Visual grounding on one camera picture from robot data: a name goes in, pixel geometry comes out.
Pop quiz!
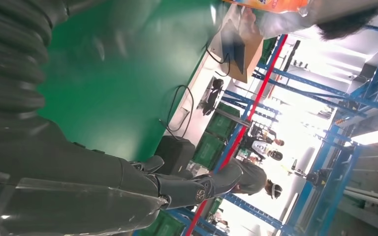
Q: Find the black zip carry case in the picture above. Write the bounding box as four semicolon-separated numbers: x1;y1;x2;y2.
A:
154;136;196;177

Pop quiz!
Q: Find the green plastic crate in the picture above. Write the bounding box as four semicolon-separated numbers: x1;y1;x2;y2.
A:
192;133;226;171
139;211;187;236
205;103;242;141
260;36;278;65

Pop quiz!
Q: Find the white flat box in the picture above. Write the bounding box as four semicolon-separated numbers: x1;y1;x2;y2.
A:
176;106;191;131

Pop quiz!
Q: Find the black remote controller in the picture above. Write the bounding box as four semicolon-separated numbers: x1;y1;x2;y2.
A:
202;78;225;117

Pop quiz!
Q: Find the small white table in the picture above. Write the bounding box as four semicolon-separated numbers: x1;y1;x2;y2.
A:
164;3;242;147

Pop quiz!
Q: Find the person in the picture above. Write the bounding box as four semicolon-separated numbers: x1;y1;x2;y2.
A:
231;159;283;200
250;140;284;162
246;124;285;147
241;0;378;41

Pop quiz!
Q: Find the blue metal rack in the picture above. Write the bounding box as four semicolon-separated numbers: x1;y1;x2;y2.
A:
213;34;378;173
286;3;378;236
166;192;294;236

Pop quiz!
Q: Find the cardboard box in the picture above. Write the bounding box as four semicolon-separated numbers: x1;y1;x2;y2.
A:
231;30;265;84

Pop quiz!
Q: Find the ceiling light strip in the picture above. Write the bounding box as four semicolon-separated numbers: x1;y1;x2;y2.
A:
350;125;378;146

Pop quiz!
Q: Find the black cable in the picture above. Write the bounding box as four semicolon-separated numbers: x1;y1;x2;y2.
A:
158;85;195;139
205;42;231;78

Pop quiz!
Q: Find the red metal post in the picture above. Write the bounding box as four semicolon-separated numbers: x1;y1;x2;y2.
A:
184;34;289;236

